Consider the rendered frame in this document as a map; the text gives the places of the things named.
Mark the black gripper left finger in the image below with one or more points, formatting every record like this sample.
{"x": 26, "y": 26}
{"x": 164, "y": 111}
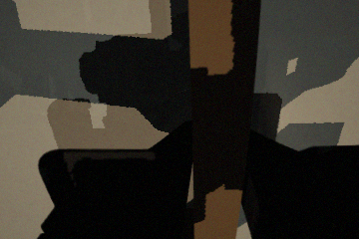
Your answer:
{"x": 157, "y": 177}

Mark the long brown wooden rail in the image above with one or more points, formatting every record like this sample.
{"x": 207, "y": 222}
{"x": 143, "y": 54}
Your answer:
{"x": 223, "y": 38}

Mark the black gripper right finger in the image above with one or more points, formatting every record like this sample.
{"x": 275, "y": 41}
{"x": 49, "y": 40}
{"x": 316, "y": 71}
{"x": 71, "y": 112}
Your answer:
{"x": 281, "y": 184}

